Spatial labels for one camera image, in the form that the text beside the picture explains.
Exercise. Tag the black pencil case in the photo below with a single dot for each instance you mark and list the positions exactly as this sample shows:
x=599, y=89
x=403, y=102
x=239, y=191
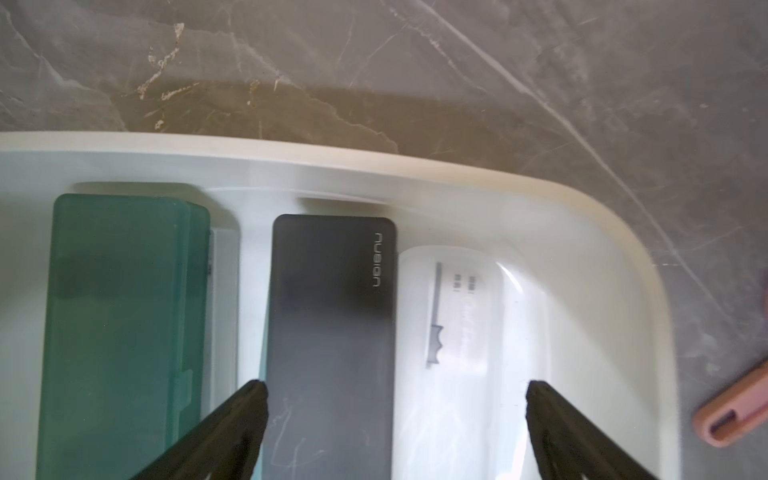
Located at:
x=330, y=348

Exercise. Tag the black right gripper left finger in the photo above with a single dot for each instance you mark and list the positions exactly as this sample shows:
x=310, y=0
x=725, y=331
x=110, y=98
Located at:
x=224, y=445

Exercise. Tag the clear rounded pencil case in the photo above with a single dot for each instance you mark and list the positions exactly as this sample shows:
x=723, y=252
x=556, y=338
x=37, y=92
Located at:
x=470, y=331

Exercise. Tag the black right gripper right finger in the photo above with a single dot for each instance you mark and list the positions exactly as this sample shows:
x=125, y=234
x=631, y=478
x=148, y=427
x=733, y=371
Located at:
x=567, y=445

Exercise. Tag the white storage box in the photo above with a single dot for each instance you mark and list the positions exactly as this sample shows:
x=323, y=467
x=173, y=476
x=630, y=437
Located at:
x=608, y=341

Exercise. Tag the dark green pencil case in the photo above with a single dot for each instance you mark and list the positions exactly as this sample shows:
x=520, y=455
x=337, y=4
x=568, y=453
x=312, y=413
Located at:
x=124, y=333

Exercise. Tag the pink hand broom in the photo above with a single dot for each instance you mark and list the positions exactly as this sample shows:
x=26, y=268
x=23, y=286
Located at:
x=736, y=411

